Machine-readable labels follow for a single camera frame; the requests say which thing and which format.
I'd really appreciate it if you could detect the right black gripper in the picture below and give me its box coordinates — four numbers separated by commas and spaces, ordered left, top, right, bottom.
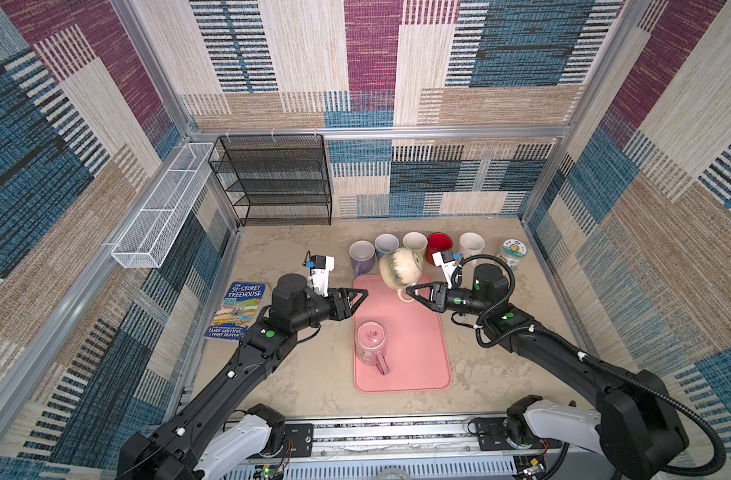
405, 280, 489, 316

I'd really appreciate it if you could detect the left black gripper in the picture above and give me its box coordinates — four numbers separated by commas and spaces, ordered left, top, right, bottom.
289, 287, 367, 336

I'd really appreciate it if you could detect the purple ceramic mug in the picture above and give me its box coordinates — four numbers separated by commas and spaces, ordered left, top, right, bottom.
348, 240, 377, 277

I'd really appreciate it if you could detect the pink ghost pattern mug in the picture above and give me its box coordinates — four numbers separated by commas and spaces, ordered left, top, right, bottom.
354, 321, 391, 375

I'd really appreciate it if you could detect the light green ceramic mug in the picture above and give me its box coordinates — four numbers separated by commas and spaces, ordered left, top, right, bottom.
403, 231, 429, 256

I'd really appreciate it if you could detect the red ceramic mug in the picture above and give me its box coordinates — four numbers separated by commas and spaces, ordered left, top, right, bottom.
425, 232, 453, 266

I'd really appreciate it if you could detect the blue dotted ceramic mug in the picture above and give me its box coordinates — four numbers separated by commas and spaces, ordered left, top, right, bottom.
375, 233, 401, 259

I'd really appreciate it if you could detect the white ceramic mug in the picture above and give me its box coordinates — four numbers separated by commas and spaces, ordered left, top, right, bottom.
459, 232, 485, 259

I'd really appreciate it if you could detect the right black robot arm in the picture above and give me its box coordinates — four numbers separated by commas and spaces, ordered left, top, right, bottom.
405, 263, 698, 479

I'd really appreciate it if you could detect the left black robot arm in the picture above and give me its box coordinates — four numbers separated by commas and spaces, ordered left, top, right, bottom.
117, 273, 369, 479

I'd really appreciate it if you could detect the pink plastic tray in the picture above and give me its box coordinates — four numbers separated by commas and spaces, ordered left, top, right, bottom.
353, 275, 451, 393

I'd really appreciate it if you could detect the green lidded yogurt cup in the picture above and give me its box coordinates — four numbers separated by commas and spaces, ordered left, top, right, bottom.
501, 239, 529, 269

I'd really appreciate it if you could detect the blue treehouse paperback book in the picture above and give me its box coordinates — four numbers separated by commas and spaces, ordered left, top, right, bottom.
204, 282, 266, 341

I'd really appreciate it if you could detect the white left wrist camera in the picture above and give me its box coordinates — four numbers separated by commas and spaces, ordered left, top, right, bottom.
303, 252, 335, 297

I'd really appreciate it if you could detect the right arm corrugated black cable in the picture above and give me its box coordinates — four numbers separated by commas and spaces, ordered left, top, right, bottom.
450, 254, 727, 480

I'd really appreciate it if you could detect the black wire mesh shelf rack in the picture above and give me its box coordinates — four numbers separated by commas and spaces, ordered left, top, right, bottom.
210, 134, 333, 227

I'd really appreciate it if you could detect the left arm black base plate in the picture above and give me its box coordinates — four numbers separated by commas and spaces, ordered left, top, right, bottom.
275, 423, 314, 459

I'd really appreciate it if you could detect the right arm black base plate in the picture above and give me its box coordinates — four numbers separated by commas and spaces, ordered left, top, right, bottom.
467, 417, 563, 452

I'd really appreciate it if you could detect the white wire mesh basket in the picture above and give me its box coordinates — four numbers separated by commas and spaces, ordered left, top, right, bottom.
111, 143, 214, 269

